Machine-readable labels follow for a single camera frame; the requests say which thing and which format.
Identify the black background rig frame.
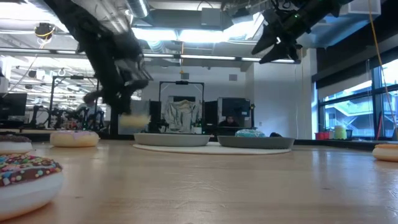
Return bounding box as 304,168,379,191
159,80,205,134
47,75,101,130

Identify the yellow hanging cable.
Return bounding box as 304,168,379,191
368,0,398,139

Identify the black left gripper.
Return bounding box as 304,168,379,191
96,37,154,115

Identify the grey ceiling box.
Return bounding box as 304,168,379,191
200,7,223,27

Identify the large chocolate sprinkled donut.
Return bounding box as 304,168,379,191
0,134,34,156

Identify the person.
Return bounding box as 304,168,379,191
218,115,241,128
76,91,106,131

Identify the blue frosted donut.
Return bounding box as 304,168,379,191
234,128,267,138

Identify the dark grey plate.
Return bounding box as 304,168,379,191
217,135,296,150

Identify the dark screen monitor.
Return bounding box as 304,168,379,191
217,96,251,128

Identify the black ceiling device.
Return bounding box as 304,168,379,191
34,22,57,41

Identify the pink frosted donut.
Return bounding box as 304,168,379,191
49,129,101,148

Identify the light grey plate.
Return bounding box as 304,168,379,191
133,133,212,147

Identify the small orange frosted donut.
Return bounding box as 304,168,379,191
372,143,398,163

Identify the white round woven mat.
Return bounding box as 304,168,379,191
132,141,293,156

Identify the black computer monitor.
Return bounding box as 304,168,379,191
0,92,28,121

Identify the crumpled pale cloth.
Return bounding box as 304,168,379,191
162,98,202,134

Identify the small chocolate sprinkle donut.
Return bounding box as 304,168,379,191
0,154,64,221

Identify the silver ceiling duct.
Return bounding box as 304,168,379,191
124,0,150,19

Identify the yellow-green container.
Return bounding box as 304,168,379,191
333,125,348,141

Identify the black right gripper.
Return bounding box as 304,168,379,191
251,0,312,65

